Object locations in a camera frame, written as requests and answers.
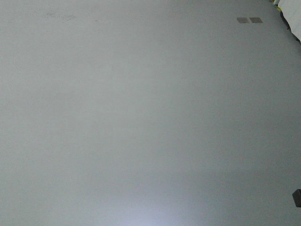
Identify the white object with yellow trim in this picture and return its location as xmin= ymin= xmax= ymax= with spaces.
xmin=272 ymin=0 xmax=301 ymax=43

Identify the black robot part at edge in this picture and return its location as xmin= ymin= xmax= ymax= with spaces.
xmin=292 ymin=189 xmax=301 ymax=208

